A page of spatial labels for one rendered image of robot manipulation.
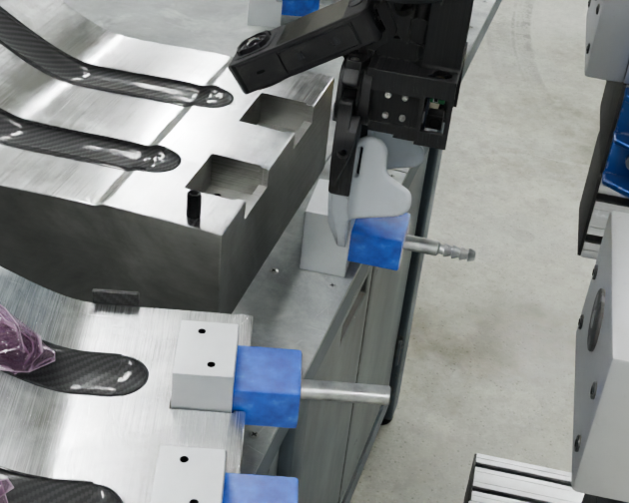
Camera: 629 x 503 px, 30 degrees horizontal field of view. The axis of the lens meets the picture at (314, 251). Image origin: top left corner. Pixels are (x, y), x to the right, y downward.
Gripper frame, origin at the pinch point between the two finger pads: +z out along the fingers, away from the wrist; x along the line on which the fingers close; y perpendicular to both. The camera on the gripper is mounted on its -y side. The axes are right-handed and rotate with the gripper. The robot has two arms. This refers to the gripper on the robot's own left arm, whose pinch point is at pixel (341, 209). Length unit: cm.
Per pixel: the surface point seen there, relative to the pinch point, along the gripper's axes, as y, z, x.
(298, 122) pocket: -5.4, -2.5, 7.6
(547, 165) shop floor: 24, 84, 166
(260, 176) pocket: -5.8, -3.7, -3.5
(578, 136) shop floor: 31, 84, 183
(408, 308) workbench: 3, 59, 68
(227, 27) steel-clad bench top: -19.7, 4.6, 37.9
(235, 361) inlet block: -2.0, -3.5, -24.0
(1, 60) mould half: -29.1, -5.3, 3.5
